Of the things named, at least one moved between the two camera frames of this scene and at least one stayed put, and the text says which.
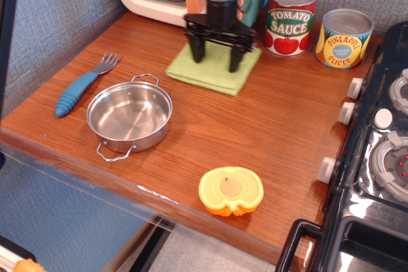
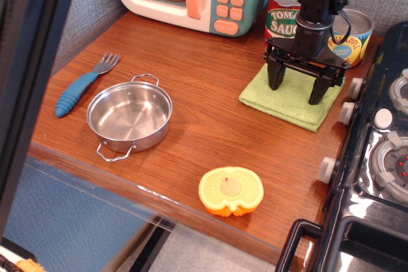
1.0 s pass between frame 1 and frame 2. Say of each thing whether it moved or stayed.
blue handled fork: stayed
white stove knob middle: stayed
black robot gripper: moved
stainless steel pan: stayed
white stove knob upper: stayed
